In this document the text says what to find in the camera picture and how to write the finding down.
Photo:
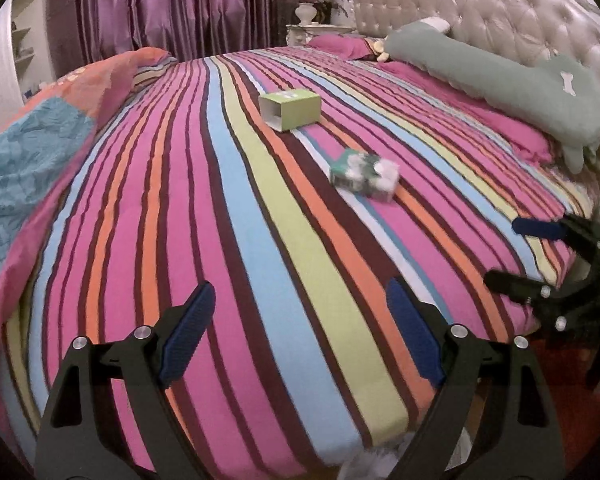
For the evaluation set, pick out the lime green cardboard box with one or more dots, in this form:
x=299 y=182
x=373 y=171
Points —
x=290 y=109

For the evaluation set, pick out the orange and blue quilt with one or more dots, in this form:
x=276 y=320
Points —
x=35 y=160

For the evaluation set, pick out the tufted beige headboard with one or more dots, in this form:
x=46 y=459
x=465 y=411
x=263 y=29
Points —
x=500 y=5

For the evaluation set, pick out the white shelf cabinet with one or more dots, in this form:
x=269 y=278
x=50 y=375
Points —
x=15 y=50

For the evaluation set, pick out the long green pillow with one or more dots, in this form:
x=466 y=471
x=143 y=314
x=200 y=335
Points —
x=495 y=80

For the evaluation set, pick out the green tissue pack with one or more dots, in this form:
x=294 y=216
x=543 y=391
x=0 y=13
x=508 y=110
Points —
x=365 y=175

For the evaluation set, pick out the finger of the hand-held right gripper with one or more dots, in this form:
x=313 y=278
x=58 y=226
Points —
x=525 y=287
x=540 y=229

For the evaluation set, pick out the striped colourful bedspread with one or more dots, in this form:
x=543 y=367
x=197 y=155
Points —
x=260 y=240

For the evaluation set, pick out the purple curtain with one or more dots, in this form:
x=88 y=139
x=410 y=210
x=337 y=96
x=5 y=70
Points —
x=170 y=7

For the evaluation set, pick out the white ornate nightstand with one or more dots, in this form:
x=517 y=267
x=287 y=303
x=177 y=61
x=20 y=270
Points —
x=315 y=32

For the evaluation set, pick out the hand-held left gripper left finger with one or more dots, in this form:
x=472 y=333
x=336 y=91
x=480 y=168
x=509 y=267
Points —
x=190 y=330

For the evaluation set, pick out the pink pillow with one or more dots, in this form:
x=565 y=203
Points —
x=340 y=45

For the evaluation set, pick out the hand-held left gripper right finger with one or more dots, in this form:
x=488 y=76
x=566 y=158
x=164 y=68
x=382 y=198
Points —
x=415 y=330

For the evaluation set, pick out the small yellow plush toy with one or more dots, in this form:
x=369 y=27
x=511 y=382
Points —
x=379 y=49

